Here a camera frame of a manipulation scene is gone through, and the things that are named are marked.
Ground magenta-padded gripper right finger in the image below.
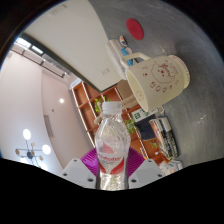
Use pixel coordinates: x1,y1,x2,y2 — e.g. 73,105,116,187
125,147,165,190

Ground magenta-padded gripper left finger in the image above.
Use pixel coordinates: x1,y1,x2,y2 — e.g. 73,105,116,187
60,148,101,190

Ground clear plastic water bottle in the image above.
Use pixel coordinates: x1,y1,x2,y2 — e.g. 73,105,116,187
94,101,132,192

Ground dark navy chair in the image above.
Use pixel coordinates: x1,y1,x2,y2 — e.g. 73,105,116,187
134,116,156,141

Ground branched ceiling lamp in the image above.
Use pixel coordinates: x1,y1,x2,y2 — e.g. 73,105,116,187
14,128,53,168

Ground ceiling air vent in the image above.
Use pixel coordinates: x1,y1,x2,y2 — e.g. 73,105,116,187
43,114,54,138

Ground small green white box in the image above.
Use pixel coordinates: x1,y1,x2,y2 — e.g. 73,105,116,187
131,109,150,123

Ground brown wooden shelf unit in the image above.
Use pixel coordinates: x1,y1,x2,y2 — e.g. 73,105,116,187
70,80,164,167

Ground tan upholstered chair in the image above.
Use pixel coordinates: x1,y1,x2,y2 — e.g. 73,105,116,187
116,79,135,103

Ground cream printed mug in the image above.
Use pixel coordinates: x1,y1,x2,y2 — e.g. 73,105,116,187
119,54,191,113

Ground grey window curtain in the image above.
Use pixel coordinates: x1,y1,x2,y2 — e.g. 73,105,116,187
19,49,65,77

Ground window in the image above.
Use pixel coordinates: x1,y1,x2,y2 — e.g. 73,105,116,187
14,37,45,57

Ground flat round red coaster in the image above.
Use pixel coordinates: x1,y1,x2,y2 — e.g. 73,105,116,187
125,17,145,41

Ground white wall socket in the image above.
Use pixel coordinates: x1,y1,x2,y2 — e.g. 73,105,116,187
49,4,68,17
99,68,111,77

